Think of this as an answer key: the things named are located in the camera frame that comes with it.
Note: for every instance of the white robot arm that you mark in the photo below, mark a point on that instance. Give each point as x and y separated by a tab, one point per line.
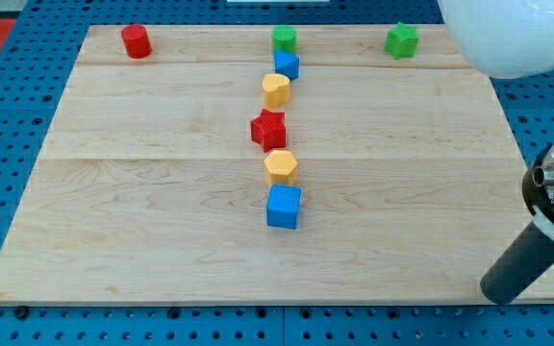
506	39

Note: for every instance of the yellow hexagon block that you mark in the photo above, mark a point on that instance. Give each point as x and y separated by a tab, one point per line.
281	168

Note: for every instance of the blue cube block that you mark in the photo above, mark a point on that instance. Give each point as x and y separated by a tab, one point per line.
283	206

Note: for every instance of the red star block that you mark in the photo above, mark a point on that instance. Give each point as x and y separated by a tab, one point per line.
269	130

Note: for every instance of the yellow heart block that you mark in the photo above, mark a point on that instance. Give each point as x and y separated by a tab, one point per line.
276	90

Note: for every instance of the blue triangle block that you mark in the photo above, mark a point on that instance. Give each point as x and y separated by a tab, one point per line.
286	64

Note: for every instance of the green cylinder block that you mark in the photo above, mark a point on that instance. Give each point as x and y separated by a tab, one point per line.
284	38

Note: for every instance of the wooden board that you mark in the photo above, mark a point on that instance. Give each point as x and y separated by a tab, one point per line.
149	191

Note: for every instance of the green star block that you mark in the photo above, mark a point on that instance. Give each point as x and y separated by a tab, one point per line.
401	41

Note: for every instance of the red cylinder block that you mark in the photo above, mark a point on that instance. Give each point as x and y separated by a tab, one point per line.
136	41

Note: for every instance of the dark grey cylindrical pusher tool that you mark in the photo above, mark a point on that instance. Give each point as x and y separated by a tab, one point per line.
524	261

